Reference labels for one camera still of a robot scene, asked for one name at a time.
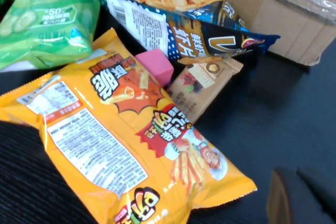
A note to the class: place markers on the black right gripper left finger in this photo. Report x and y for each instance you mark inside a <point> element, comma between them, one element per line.
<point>286,203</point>

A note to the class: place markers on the green Lay's cucumber chips bag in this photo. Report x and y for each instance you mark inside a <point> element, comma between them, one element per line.
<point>52,24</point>

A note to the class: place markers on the black table mat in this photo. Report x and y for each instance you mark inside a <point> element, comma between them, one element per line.
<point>262,103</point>

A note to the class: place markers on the blue shrimp chips bag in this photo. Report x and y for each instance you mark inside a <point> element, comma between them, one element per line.
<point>183,19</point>

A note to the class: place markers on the brown wafer bar packet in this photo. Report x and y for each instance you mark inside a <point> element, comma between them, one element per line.
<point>194,93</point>

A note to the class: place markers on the hot pink foam cube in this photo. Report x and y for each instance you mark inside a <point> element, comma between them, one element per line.
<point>156,64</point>

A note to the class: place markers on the taped cardboard box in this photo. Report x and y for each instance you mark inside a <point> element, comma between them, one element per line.
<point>275,11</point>

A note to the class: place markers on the orange fries snack bag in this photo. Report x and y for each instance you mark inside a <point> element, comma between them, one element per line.
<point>118,142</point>

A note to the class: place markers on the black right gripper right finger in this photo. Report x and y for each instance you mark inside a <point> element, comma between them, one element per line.
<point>326,197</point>

